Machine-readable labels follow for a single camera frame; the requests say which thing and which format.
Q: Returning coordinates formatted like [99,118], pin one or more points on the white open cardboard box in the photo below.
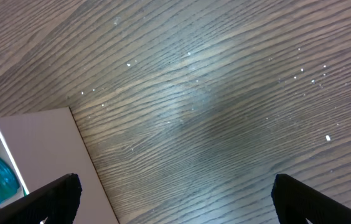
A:
[44,146]

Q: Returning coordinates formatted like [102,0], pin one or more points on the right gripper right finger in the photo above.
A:
[297,203]

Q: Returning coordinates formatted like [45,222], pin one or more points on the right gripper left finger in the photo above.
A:
[54,203]

